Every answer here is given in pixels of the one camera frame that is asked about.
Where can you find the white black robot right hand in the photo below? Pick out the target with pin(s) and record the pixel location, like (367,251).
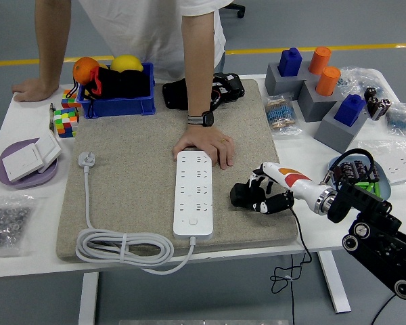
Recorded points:
(291,179)

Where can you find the person's left hand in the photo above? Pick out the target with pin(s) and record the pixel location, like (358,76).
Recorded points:
(203,139)

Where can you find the person's right hand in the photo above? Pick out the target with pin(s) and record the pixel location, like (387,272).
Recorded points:
(35,89)

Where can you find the white power strip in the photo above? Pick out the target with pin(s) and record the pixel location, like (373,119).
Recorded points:
(189,189)

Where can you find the black plug adapter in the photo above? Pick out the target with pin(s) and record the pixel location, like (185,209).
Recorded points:
(238,196)

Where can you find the person's left forearm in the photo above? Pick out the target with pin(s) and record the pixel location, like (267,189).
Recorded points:
(199,67)

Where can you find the person's right forearm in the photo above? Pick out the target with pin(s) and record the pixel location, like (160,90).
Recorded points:
(52,50)

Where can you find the metal pen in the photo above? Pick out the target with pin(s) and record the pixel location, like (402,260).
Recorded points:
(52,118)

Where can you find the small colourful puzzle cube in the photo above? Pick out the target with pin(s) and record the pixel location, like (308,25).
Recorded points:
(69,99)

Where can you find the large colourful puzzle cube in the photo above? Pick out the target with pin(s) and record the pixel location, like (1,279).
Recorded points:
(66,123)

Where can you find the black open electronic device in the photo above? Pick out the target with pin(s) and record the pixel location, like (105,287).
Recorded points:
(172,96)

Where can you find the orange fruit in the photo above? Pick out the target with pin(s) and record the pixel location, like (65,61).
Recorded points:
(84,69)

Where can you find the black cylindrical capacitor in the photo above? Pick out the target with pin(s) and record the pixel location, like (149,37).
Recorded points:
(348,169)
(361,169)
(375,172)

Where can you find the bag of beige blue resistors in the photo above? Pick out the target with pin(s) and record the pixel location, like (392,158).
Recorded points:
(281,115)

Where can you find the grey-brown mat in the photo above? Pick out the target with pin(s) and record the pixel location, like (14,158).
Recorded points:
(132,135)

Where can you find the pile of green cylinders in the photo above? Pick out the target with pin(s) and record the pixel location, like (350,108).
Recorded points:
(372,188)

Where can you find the blue plastic bin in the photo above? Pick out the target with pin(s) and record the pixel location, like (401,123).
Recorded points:
(122,105)

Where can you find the blue square peg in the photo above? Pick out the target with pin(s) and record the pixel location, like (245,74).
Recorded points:
(290,63)
(349,110)

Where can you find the purple plate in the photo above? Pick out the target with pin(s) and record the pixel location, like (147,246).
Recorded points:
(34,182)

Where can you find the yellow lemon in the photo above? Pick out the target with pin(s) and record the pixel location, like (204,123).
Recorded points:
(127,63)

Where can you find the light blue plate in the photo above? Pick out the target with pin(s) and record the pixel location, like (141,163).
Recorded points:
(386,186)

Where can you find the orange cylinder peg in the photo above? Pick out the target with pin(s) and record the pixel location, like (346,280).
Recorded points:
(319,61)
(328,82)

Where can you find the bagged white socket panel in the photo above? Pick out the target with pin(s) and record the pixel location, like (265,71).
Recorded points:
(399,166)

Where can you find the bag of dark capacitors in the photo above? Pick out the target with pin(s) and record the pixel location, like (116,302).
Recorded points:
(375,104)

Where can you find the white table leg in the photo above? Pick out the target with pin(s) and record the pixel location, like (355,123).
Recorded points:
(88,298)
(335,287)

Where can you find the person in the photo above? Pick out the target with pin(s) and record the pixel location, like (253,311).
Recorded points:
(138,30)

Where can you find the crumpled clear plastic bag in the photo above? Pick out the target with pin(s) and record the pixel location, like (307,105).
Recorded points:
(358,80)

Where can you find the black office chair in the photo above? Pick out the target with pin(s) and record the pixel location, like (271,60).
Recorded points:
(237,8)

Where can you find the clear bag of metal nuts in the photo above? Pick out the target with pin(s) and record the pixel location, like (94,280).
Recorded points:
(6,225)

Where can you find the small white switch panel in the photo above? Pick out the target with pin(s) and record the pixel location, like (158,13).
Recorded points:
(49,148)

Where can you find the large white switch panel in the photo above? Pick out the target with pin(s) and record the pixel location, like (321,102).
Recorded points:
(22,162)

